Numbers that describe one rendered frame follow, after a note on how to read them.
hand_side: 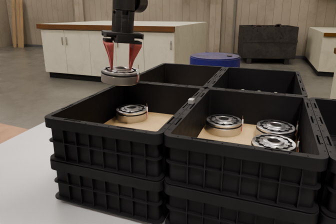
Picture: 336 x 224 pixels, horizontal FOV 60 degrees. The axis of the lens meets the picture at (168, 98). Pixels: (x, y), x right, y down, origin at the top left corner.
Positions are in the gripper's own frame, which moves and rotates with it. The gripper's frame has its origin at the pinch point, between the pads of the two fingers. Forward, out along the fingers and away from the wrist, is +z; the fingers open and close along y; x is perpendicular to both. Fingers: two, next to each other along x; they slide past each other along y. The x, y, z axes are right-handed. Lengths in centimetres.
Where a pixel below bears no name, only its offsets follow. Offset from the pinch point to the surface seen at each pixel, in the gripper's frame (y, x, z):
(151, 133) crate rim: -1.8, 26.0, 8.6
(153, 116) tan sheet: -13.3, -9.1, 18.3
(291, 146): -35.8, 28.7, 12.6
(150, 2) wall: -224, -771, -44
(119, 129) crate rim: 3.8, 21.7, 9.2
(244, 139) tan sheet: -31.5, 16.5, 16.2
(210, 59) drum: -113, -159, 21
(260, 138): -31.3, 23.1, 12.9
